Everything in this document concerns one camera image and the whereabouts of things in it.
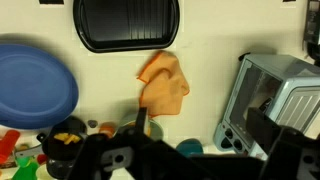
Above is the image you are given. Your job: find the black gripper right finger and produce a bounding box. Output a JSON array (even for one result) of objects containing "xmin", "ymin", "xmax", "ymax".
[{"xmin": 246, "ymin": 107, "xmax": 320, "ymax": 180}]

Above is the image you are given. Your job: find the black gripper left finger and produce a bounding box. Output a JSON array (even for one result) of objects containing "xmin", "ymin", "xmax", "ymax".
[{"xmin": 66, "ymin": 107, "xmax": 214, "ymax": 180}]

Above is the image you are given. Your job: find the orange cloth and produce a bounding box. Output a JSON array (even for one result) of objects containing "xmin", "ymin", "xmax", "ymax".
[{"xmin": 136, "ymin": 50, "xmax": 191, "ymax": 118}]

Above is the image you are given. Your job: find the blue plate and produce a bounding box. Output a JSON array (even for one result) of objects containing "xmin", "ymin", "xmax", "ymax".
[{"xmin": 0, "ymin": 43, "xmax": 80, "ymax": 130}]

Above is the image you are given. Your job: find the small orange cap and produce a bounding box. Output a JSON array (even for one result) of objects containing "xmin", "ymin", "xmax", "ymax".
[{"xmin": 98, "ymin": 122, "xmax": 117, "ymax": 138}]

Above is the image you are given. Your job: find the black pot with yellow food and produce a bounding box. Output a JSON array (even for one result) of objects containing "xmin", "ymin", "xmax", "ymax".
[{"xmin": 36, "ymin": 115, "xmax": 89, "ymax": 180}]

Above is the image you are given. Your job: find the green bowl with food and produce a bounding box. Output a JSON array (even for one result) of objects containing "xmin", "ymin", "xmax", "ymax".
[{"xmin": 116, "ymin": 112, "xmax": 165, "ymax": 142}]

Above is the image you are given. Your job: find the light blue toaster oven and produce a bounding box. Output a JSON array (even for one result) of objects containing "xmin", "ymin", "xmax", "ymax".
[{"xmin": 213, "ymin": 53, "xmax": 320, "ymax": 159}]

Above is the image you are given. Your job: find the teal mug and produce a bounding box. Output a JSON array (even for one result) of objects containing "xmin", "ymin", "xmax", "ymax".
[{"xmin": 175, "ymin": 138, "xmax": 204, "ymax": 158}]

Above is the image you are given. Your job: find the green plastic cup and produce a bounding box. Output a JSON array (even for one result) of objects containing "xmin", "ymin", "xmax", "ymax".
[{"xmin": 11, "ymin": 156, "xmax": 40, "ymax": 180}]

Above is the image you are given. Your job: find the red plastic toy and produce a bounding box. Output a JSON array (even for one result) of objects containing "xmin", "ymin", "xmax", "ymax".
[{"xmin": 0, "ymin": 129, "xmax": 21, "ymax": 165}]

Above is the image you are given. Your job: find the black grill tray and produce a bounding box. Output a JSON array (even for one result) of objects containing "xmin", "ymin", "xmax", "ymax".
[{"xmin": 72, "ymin": 0, "xmax": 181, "ymax": 54}]

